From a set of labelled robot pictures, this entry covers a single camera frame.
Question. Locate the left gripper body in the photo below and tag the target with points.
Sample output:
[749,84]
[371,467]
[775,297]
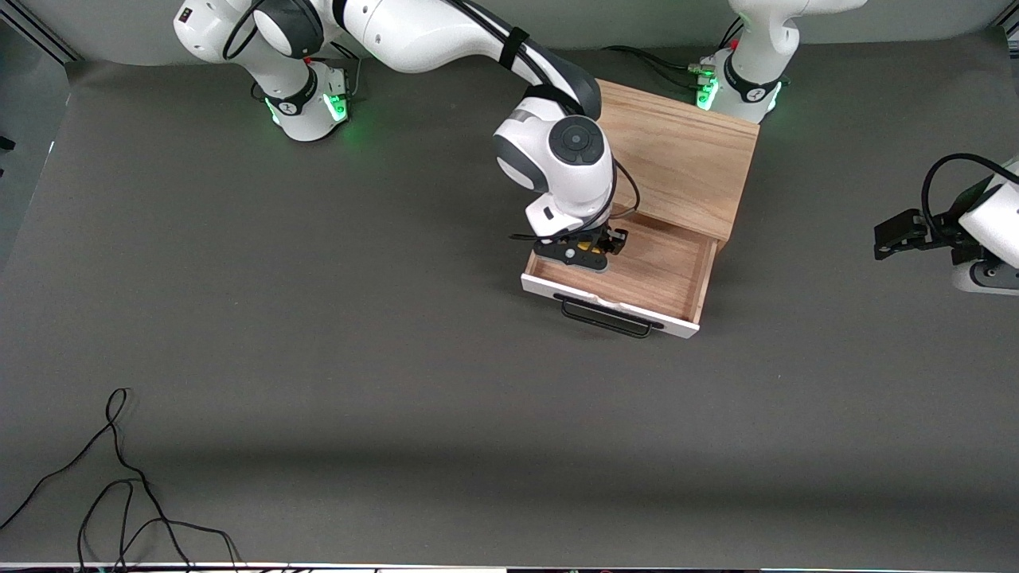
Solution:
[930,232]

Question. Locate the yellow cube block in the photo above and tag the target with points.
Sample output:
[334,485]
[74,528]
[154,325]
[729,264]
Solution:
[589,246]

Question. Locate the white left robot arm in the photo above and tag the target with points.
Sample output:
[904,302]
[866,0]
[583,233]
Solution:
[756,48]

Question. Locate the wooden drawer cabinet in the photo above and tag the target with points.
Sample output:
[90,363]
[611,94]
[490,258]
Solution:
[685,151]

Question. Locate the aluminium frame rail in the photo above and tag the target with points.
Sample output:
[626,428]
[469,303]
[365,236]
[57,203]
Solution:
[40,33]

